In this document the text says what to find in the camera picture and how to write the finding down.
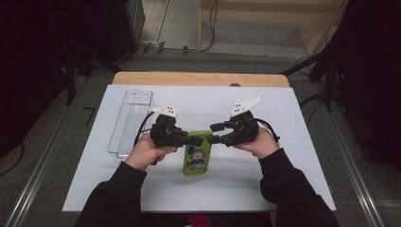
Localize metal floor rail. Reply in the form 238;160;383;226
4;75;91;227
310;83;386;227

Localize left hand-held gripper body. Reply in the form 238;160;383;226
147;105;191;149

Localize wooden table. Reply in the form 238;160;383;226
112;71;290;89

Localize right hand-held gripper black cable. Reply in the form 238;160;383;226
253;117;281;144

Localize black floor cables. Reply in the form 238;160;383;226
297;89;334;129

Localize white board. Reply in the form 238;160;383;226
61;83;337;213

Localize person's right hand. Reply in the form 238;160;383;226
234;127;280;160

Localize red cloth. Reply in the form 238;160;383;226
187;213;215;227

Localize wooden frame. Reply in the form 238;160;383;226
197;0;350;59

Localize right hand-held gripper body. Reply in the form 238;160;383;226
225;96;267;148

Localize hanging black cable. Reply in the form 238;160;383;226
164;0;219;53

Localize green snack packet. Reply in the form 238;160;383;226
182;130;214;177

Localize hand-held gripper black cable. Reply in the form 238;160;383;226
253;117;281;144
134;111;156;147

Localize black metal stand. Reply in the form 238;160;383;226
62;44;124;107

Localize black tripod stand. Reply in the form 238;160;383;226
281;51;336;114

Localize clear plastic tray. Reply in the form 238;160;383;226
106;89;156;161

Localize person's left hand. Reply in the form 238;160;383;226
124;131;178;172

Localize left hand-held gripper black cable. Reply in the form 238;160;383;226
134;111;156;147

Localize black curtain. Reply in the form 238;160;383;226
310;0;401;171
0;0;147;160

